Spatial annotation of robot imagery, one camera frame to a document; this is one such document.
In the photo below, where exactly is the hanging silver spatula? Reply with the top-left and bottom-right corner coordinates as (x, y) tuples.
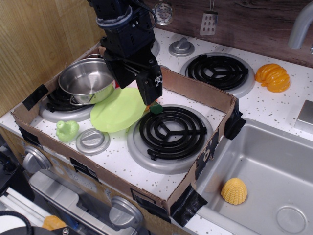
(200, 0), (218, 36)

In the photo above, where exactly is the red toy strawberry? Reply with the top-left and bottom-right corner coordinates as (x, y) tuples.
(114, 81), (120, 89)

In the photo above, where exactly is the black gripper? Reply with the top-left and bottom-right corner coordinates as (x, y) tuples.
(100, 6), (163, 105)

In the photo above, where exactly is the silver oven knob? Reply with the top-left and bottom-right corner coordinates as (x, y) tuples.
(109, 196), (143, 229)
(22, 146), (52, 174)

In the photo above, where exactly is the orange toy pumpkin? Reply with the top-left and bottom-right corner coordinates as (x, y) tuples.
(255, 63), (290, 93)

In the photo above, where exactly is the silver sink basin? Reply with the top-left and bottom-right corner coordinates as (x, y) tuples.
(196, 119), (313, 235)

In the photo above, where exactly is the light green toy broccoli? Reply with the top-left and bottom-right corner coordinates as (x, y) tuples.
(56, 120), (80, 142)

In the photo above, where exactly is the brown cardboard fence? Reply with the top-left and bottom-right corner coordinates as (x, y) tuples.
(10, 46), (247, 227)

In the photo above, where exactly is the silver stove knob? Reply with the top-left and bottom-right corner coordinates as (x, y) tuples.
(169, 37), (195, 57)
(76, 128), (110, 155)

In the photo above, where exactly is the front right black burner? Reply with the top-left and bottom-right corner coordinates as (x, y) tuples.
(127, 105), (213, 175)

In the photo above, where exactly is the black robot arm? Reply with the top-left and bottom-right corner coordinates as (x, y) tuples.
(89, 0), (162, 105)

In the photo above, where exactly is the back right black burner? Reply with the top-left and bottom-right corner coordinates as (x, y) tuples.
(179, 53), (255, 98)

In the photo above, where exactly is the orange toy below stove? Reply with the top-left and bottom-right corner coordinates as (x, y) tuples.
(42, 215), (67, 231)

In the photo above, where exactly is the left silver oven knob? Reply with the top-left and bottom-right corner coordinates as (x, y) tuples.
(22, 146), (52, 174)

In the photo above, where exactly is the front silver stove knob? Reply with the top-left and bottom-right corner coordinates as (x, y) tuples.
(76, 128), (110, 155)

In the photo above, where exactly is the silver oven door handle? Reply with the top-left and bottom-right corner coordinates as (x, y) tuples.
(29, 172), (138, 235)

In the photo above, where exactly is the right silver oven knob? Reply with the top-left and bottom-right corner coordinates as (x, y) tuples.
(109, 196), (143, 229)

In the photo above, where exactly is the orange toy carrot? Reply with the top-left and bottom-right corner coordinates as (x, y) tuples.
(145, 101), (163, 114)

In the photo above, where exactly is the yellow toy corn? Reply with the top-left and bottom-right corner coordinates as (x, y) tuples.
(221, 178), (247, 205)

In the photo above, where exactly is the light green plastic plate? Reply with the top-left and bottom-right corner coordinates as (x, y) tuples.
(90, 88), (146, 133)

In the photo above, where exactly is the back silver stove knob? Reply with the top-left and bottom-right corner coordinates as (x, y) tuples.
(169, 37), (195, 57)

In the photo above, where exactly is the silver faucet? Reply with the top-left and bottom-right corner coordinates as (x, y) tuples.
(288, 2), (313, 49)

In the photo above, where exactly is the stainless steel pot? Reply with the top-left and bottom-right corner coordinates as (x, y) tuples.
(58, 58), (114, 106)

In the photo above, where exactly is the hanging silver strainer spoon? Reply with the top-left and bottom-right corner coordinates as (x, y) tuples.
(152, 0), (174, 26)

